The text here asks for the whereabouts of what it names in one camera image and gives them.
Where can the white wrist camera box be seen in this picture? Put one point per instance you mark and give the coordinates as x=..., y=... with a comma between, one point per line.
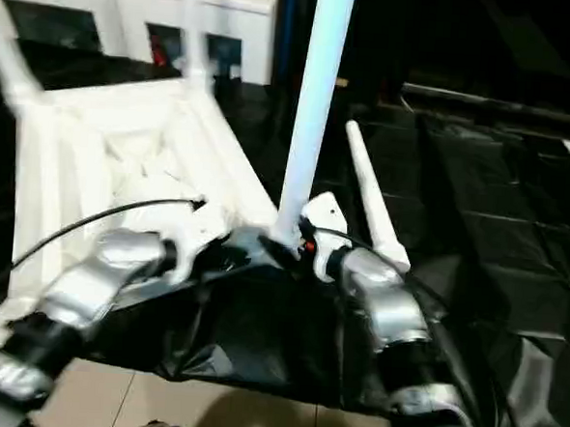
x=323, y=221
x=199, y=232

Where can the white glass-door cabinet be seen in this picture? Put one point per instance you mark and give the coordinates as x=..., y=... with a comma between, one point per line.
x=94, y=8

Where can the small tan tag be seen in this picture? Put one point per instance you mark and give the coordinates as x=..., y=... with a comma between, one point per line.
x=341, y=81

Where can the black plastic mat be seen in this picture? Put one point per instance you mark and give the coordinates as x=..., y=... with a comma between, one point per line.
x=495, y=265

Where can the white plastic table top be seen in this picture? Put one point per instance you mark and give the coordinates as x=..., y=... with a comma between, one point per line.
x=96, y=134

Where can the white plastic table leg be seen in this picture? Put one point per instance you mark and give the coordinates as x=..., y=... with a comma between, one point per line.
x=373, y=195
x=9, y=61
x=316, y=99
x=194, y=34

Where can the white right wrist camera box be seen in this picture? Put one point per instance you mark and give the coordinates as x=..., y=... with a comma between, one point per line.
x=323, y=221

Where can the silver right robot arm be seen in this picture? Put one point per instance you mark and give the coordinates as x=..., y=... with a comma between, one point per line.
x=395, y=317

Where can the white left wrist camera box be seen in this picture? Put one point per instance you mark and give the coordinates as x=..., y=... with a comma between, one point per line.
x=199, y=232

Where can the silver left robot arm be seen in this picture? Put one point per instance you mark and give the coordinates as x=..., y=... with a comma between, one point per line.
x=87, y=288

